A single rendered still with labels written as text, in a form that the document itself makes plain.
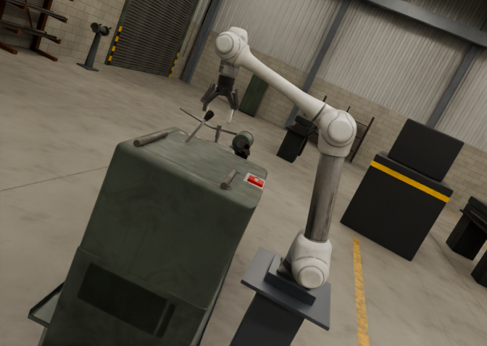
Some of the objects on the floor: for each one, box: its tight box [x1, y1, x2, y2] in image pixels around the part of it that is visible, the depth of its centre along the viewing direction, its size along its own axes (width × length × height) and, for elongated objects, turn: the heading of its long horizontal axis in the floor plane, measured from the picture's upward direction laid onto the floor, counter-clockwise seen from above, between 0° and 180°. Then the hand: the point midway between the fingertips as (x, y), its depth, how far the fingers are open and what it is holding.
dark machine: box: [340, 118, 465, 261], centre depth 660 cm, size 181×122×195 cm
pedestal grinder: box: [76, 22, 112, 72], centre depth 938 cm, size 47×37×114 cm
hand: (217, 118), depth 178 cm, fingers open, 13 cm apart
